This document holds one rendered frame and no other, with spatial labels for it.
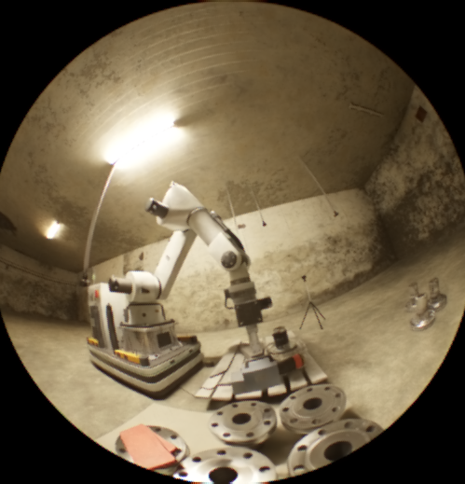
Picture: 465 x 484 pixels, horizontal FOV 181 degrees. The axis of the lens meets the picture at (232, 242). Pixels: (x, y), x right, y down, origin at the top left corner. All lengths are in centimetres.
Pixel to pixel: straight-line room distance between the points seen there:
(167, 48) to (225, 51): 66
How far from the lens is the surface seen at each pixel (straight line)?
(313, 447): 57
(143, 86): 227
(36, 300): 1037
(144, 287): 145
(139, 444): 66
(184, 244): 139
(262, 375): 96
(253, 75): 230
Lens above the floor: 77
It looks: 22 degrees up
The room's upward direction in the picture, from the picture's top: 13 degrees counter-clockwise
